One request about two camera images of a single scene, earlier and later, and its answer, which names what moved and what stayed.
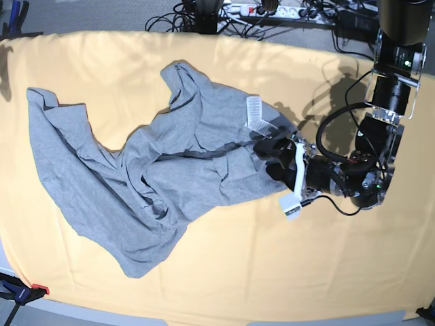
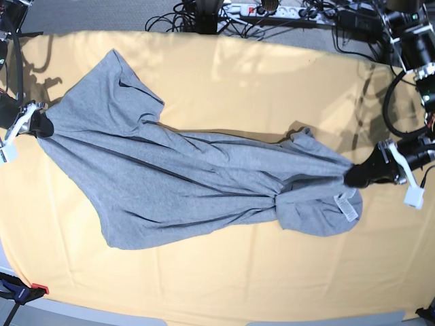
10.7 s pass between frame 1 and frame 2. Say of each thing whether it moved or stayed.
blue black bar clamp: stayed
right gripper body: moved
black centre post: stayed
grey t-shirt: moved
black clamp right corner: stayed
